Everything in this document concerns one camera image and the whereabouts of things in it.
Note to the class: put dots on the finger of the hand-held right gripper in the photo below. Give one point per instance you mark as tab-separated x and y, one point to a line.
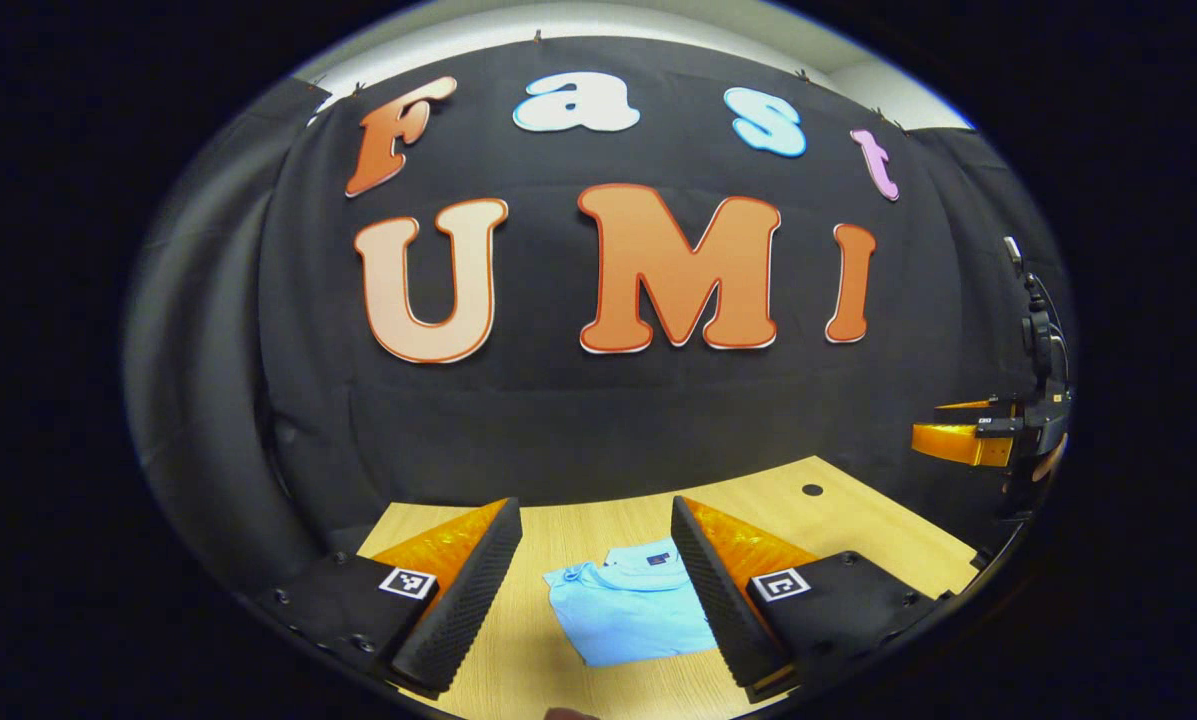
953	442
968	405

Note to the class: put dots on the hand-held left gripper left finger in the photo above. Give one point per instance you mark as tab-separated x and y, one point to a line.
463	610

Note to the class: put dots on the light blue T-shirt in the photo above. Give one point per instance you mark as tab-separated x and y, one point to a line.
628	620

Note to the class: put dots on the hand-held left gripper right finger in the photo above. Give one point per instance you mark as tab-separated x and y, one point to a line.
723	610

